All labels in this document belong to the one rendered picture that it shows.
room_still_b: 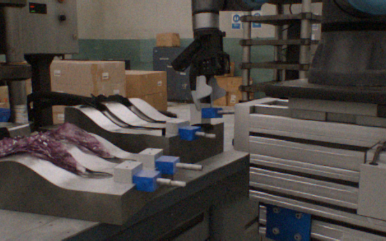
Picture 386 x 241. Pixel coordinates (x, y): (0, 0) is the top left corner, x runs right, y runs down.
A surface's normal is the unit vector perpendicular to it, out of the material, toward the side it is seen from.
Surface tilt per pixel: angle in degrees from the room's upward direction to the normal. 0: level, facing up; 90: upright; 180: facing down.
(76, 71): 97
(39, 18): 90
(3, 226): 0
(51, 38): 90
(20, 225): 0
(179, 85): 90
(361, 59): 73
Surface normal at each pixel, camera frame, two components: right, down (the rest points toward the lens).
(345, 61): -0.54, -0.16
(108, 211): -0.29, 0.16
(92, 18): 0.84, 0.10
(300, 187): -0.59, 0.14
